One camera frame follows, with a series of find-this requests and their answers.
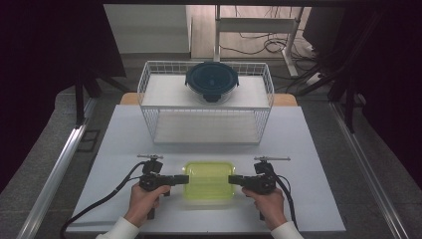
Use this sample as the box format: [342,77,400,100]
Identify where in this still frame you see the black floor cables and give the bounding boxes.
[218,5,319,63]

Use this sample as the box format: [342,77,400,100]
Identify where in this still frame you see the person's right hand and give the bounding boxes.
[241,186,289,232]

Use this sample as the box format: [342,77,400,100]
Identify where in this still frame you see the white metal desk frame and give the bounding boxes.
[213,4,306,78]

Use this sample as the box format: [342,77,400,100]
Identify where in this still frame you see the round container with blue lid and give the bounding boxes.
[184,61,240,105]

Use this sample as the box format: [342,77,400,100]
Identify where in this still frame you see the wooden board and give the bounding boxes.
[118,92,299,108]

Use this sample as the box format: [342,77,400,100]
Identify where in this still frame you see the green plastic container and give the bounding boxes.
[181,160,237,201]

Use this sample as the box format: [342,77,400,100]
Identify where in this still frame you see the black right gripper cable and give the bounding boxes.
[271,164,299,231]

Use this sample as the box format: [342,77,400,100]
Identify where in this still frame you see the white wire two-tier rack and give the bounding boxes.
[136,60,276,146]

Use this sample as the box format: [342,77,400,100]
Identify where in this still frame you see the black stand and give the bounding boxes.
[73,64,131,127]
[285,8,386,134]

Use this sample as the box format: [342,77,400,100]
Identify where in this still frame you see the dark box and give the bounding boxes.
[302,6,347,56]

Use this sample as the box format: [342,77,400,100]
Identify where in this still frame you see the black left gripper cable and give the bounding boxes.
[59,160,147,239]

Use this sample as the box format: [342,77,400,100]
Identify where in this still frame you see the aluminium rail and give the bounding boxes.
[328,101,412,239]
[15,97,98,239]

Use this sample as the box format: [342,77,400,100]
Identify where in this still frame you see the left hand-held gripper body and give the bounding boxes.
[136,152,174,221]

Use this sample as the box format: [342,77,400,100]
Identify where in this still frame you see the person's left hand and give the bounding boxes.
[123,182,172,229]

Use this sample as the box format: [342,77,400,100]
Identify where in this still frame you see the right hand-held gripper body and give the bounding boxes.
[243,155,292,221]

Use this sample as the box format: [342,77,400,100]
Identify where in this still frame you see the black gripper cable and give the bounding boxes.
[59,160,147,239]
[271,164,299,231]

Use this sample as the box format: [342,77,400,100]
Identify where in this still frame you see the black curtain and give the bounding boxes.
[331,0,422,190]
[0,0,127,195]

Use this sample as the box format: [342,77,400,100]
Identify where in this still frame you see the black floor bracket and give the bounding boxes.
[77,128,102,154]

